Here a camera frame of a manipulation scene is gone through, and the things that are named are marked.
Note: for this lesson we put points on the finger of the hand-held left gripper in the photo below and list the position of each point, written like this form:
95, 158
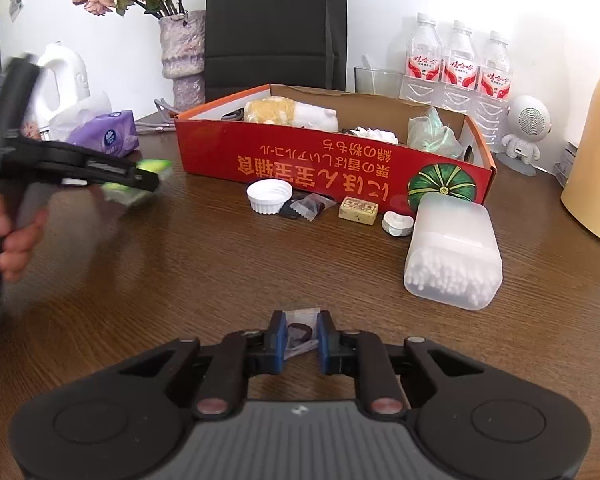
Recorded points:
115, 166
130, 182

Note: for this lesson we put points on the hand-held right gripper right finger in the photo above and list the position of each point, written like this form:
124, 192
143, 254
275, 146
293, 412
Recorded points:
324, 345

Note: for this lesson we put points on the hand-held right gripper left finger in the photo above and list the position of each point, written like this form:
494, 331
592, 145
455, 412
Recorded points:
278, 342

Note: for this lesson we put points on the clear dark candy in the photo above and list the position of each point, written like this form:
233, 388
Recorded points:
300, 332
310, 206

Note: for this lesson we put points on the green packet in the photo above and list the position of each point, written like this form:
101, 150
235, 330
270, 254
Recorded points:
161, 166

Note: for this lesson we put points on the yellow white plush toy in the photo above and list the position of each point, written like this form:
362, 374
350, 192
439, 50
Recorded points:
270, 110

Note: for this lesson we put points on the red orange cardboard box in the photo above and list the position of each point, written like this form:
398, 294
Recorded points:
330, 155

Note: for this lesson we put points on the white tissue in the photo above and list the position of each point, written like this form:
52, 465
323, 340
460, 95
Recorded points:
375, 135

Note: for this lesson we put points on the person's left hand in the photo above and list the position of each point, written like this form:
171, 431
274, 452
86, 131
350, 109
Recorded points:
22, 245

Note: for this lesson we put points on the purple tissue pack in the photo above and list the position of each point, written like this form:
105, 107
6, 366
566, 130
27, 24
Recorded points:
115, 132

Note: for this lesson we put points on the white detergent bottle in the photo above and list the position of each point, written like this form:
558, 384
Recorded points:
67, 80

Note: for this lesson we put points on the dark grey scissors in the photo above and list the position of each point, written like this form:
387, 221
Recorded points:
232, 114

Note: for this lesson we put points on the mottled purple vase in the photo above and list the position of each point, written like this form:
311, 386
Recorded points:
182, 50

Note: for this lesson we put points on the small yellowish box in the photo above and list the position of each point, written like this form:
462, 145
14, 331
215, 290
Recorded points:
358, 209

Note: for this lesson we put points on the white ribbed jar lid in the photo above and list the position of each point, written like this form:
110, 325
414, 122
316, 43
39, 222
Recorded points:
270, 192

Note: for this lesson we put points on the small white heart case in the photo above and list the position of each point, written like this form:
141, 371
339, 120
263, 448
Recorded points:
397, 222

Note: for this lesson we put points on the translucent cotton swab box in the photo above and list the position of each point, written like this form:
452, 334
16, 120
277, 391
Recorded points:
450, 260

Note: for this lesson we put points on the black paper bag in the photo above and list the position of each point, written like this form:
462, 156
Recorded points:
275, 25

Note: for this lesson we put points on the pale green plastic bag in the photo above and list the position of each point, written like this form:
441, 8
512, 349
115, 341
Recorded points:
430, 135

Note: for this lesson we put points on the clear glass cup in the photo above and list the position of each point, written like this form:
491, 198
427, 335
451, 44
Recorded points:
375, 82

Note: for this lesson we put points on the clear water bottle red label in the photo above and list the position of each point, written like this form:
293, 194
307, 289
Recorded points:
459, 72
495, 82
422, 67

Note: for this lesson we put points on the small grey box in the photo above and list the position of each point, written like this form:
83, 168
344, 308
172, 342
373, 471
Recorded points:
566, 162

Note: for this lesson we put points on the white robot speaker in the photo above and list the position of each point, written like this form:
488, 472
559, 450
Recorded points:
527, 120

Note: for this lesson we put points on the yellow insulated jug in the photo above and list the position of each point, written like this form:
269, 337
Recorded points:
595, 150

